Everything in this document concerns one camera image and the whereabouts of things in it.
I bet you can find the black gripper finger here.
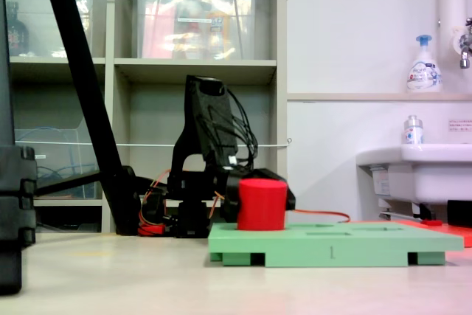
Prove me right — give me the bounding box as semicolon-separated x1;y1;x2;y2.
222;181;240;224
253;167;297;212

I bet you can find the red cylinder block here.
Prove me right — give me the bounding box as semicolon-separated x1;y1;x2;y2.
236;177;288;232

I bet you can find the green shape sorting board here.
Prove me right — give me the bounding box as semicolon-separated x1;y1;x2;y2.
206;221;465;269

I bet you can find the grey shelf unit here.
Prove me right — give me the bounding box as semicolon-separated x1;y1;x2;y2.
0;0;289;235

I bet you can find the white sink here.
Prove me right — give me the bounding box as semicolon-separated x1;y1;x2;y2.
355;142;472;207

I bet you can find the small clear silver-capped bottle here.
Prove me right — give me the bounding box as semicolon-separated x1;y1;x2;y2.
402;114;426;145

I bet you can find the wide clear storage bin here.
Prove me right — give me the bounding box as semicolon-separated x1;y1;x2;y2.
135;0;258;61

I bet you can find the orange detergent bottle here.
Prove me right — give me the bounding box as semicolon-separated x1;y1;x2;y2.
205;0;233;60

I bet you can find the black tripod brace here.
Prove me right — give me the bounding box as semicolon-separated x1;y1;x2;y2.
34;168;125;198

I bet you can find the black box under sink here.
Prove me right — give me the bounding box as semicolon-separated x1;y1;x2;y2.
446;199;472;228

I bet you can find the white foam soap dispenser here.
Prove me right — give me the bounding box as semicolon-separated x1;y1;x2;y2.
406;34;443;94

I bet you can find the black tripod leg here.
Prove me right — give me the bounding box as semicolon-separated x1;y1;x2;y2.
37;0;141;236
0;0;17;147

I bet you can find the notched black stack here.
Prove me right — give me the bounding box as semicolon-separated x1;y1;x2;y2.
0;145;38;296

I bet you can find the metal faucet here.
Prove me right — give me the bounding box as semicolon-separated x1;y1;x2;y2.
452;16;472;70

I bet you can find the dark glass bottle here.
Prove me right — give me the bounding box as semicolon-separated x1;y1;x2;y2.
5;0;31;58

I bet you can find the long orange wire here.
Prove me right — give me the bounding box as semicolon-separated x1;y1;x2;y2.
285;208;352;225

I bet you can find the long black cable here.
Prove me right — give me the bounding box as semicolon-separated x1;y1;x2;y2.
224;87;260;173

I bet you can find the short orange base wire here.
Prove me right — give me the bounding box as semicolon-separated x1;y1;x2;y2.
138;168;173;228

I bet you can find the clear box with blue cables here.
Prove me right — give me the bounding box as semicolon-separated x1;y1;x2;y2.
14;128;103;198

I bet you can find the pink wall label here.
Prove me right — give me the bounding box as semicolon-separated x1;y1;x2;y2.
447;119;472;133

